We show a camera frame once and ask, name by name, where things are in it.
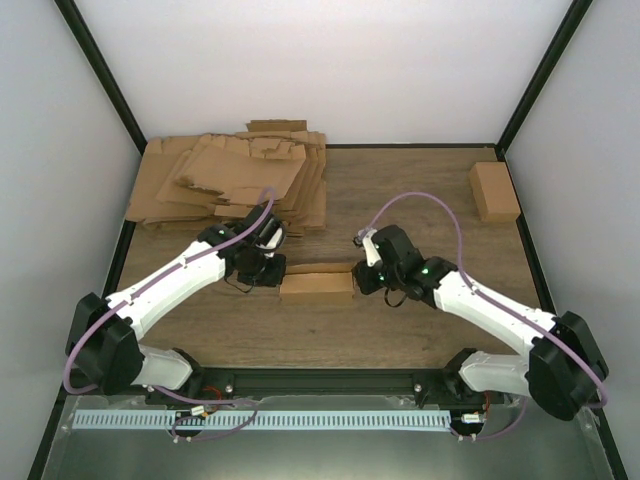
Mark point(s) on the light blue slotted strip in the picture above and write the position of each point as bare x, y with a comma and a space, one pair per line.
395, 420

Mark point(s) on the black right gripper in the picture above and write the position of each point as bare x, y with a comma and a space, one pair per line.
359, 273

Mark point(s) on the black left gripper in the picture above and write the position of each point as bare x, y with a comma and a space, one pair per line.
275, 278

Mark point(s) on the black right corner frame post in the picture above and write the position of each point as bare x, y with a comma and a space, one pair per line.
561, 39

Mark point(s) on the black left corner frame post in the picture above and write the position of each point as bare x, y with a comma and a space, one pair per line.
84, 38

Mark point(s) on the brown cardboard box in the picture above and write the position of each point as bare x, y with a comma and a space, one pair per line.
318, 284
493, 192

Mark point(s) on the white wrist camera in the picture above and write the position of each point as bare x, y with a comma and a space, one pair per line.
275, 242
364, 241

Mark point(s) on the black corner frame post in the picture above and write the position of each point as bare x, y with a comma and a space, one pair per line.
561, 39
84, 38

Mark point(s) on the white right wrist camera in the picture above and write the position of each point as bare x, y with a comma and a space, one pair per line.
364, 241

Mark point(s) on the stack of flat cardboard blanks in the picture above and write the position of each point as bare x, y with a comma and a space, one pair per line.
184, 181

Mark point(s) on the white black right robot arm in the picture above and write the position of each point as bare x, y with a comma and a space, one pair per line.
555, 360

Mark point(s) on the clear acrylic front plate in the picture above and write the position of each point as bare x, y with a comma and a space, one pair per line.
519, 442

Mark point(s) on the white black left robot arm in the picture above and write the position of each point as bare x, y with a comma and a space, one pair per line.
104, 342

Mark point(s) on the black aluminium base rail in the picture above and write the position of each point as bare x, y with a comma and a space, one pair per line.
442, 387

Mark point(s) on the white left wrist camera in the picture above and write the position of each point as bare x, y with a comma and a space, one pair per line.
275, 242

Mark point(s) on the folded brown cardboard box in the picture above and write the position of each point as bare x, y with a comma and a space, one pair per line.
493, 192

